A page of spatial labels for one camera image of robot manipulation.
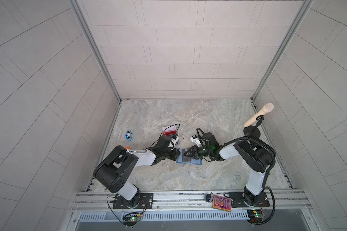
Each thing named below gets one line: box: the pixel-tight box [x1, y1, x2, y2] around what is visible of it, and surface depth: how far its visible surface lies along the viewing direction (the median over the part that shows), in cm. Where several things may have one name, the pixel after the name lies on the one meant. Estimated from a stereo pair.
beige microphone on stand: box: [243, 102, 275, 137], surface depth 88 cm
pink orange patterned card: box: [213, 194, 232, 212], surface depth 71 cm
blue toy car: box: [124, 129, 133, 142], surface depth 95 cm
